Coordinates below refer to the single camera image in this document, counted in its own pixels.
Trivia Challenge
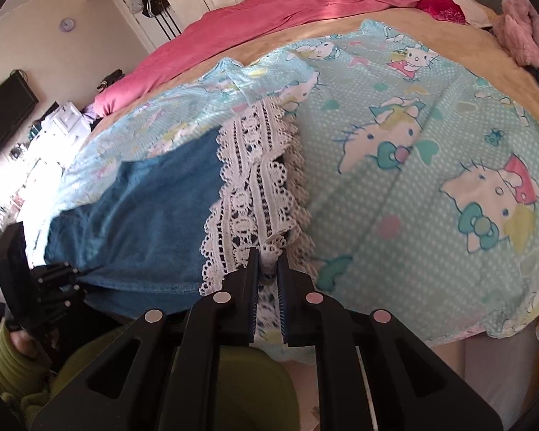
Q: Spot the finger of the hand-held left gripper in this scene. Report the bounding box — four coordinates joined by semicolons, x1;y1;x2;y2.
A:
31;263;82;287
36;281;91;321

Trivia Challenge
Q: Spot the black wall television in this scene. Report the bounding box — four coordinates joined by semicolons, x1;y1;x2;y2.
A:
0;69;40;164

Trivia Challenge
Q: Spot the person's green clothing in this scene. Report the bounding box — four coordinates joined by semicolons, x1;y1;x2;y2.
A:
22;321;297;431

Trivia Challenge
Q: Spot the pink fluffy garment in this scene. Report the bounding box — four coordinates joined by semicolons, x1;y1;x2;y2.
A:
494;0;539;69

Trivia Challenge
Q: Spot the person's left hand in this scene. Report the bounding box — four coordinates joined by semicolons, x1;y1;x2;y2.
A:
6;328;51;362

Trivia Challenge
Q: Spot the bed with beige sheet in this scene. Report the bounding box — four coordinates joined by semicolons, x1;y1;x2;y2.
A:
85;6;539;431

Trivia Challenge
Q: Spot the pink duvet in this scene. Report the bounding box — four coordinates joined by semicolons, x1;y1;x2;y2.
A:
92;0;446;118

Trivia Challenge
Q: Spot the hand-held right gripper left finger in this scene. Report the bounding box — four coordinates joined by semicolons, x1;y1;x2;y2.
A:
31;247;261;431

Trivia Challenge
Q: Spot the light blue cartoon printed blanket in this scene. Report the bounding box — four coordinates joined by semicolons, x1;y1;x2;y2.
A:
24;20;539;364

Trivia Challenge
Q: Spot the white dresser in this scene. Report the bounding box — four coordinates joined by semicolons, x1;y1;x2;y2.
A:
9;101;91;180

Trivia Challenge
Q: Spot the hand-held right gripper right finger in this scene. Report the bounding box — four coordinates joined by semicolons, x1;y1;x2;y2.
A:
276;248;505;431

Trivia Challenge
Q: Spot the person's left forearm green sleeve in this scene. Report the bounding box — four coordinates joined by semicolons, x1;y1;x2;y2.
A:
0;316;55;418

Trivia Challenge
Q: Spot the red cloth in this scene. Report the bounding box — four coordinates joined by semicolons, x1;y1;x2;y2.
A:
415;0;469;26

